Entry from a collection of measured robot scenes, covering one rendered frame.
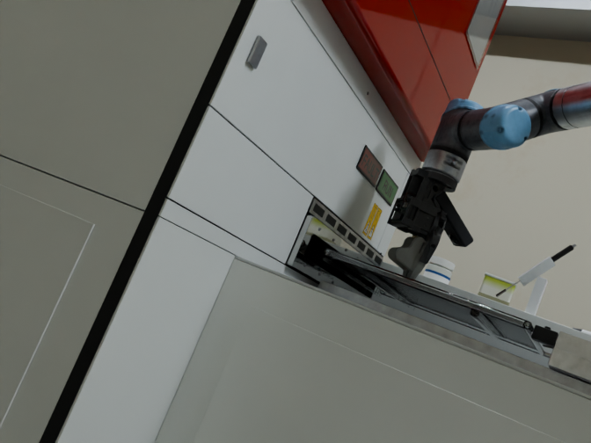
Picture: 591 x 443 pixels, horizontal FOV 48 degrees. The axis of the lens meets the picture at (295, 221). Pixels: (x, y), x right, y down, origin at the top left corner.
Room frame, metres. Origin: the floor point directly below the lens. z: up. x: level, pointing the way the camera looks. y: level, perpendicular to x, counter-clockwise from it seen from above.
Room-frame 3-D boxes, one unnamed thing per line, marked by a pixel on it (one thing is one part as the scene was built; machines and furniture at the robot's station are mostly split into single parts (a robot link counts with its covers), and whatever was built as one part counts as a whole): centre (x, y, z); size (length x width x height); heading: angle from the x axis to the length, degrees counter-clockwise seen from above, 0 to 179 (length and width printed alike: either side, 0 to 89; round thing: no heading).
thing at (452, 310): (1.25, -0.31, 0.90); 0.34 x 0.34 x 0.01; 62
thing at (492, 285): (1.54, -0.50, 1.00); 0.07 x 0.07 x 0.07; 71
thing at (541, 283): (1.42, -0.53, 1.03); 0.06 x 0.04 x 0.13; 62
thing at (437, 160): (1.22, -0.22, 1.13); 0.08 x 0.08 x 0.05
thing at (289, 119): (1.19, -0.03, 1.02); 0.81 x 0.03 x 0.40; 152
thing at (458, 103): (1.22, -0.22, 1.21); 0.09 x 0.08 x 0.11; 24
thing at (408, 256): (1.20, -0.22, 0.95); 0.06 x 0.03 x 0.09; 103
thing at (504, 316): (1.09, -0.23, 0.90); 0.37 x 0.01 x 0.01; 62
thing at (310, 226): (1.34, -0.12, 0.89); 0.44 x 0.02 x 0.10; 152
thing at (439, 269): (1.77, -0.41, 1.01); 0.07 x 0.07 x 0.10
